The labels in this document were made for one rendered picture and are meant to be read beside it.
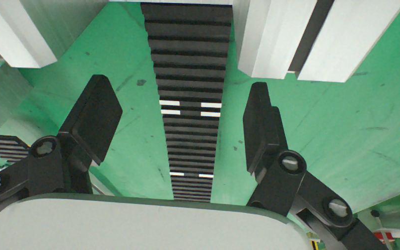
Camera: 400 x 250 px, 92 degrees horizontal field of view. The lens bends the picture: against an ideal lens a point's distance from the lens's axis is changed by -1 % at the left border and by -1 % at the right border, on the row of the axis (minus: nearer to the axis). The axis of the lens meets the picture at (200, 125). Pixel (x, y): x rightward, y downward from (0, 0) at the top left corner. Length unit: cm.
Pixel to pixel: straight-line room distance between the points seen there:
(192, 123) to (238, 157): 10
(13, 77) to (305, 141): 27
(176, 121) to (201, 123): 2
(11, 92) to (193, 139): 15
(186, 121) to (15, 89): 14
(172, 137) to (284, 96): 11
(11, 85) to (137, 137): 12
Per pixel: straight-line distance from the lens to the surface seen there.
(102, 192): 44
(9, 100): 21
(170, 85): 16
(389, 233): 421
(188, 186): 26
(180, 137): 19
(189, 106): 17
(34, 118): 28
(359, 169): 34
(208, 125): 18
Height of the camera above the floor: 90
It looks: 37 degrees down
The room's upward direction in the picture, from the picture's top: 175 degrees counter-clockwise
